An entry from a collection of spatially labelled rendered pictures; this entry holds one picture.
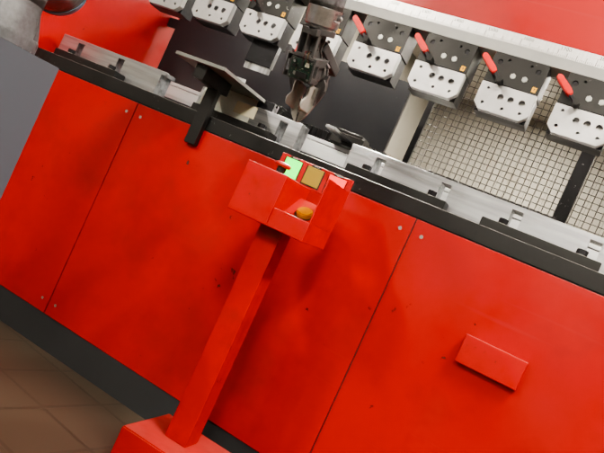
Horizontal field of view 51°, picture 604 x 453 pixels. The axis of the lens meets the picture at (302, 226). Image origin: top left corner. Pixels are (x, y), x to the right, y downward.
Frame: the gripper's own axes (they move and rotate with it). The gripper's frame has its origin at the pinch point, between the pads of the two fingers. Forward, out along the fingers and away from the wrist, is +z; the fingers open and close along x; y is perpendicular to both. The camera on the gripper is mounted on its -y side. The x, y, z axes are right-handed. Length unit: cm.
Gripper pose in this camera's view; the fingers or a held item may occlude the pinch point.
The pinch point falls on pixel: (298, 116)
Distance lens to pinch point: 147.9
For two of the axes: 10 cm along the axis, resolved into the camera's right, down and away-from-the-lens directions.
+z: -2.8, 9.0, 3.2
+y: -4.3, 1.9, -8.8
